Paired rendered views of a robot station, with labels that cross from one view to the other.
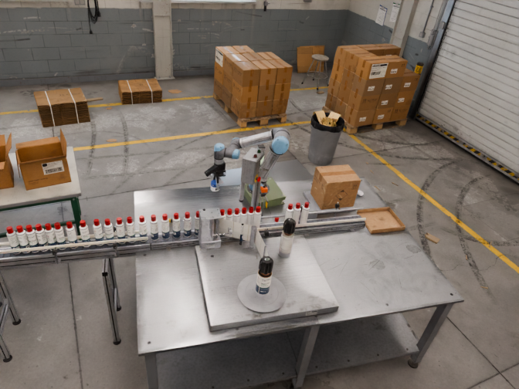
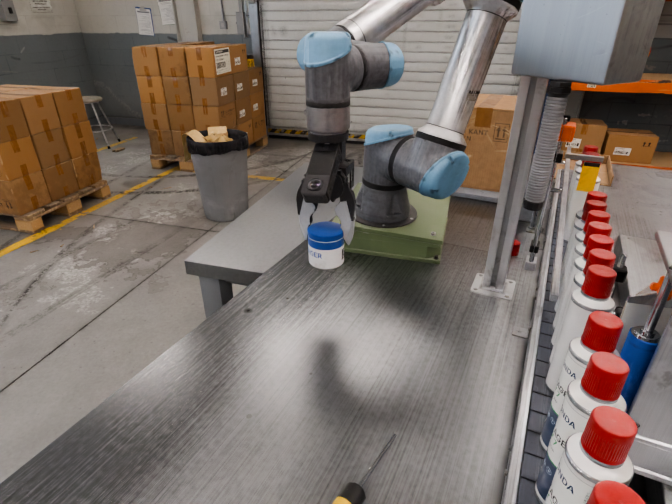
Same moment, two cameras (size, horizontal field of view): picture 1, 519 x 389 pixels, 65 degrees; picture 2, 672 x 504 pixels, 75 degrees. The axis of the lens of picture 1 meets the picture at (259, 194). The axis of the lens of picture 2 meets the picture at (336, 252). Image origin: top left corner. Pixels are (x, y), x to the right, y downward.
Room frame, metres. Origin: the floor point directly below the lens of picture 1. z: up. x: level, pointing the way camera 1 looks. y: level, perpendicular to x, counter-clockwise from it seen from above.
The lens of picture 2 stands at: (2.12, 0.88, 1.37)
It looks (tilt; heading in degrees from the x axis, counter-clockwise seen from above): 28 degrees down; 315
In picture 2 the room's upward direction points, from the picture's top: straight up
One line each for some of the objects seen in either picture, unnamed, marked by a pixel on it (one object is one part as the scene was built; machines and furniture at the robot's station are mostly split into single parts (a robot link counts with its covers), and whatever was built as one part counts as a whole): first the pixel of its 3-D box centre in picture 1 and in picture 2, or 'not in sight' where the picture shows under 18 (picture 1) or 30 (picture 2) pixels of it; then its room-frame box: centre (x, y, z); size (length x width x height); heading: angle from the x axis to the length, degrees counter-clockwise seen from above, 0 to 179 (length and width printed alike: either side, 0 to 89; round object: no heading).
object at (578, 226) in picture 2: (249, 218); (581, 254); (2.30, 0.05, 0.98); 0.05 x 0.05 x 0.20
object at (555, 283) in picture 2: (300, 214); (563, 195); (2.46, -0.32, 0.96); 1.07 x 0.01 x 0.01; 109
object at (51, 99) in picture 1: (62, 106); not in sight; (5.34, 2.99, 0.16); 0.65 x 0.54 x 0.32; 123
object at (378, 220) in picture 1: (380, 219); (573, 165); (2.66, -1.00, 0.85); 0.30 x 0.26 x 0.04; 109
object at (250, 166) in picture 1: (252, 166); (588, 11); (2.38, 0.07, 1.38); 0.17 x 0.10 x 0.19; 164
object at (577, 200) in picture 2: (288, 215); (581, 201); (2.40, -0.24, 0.98); 0.05 x 0.05 x 0.20
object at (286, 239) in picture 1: (287, 237); not in sight; (2.10, -0.22, 1.03); 0.09 x 0.09 x 0.30
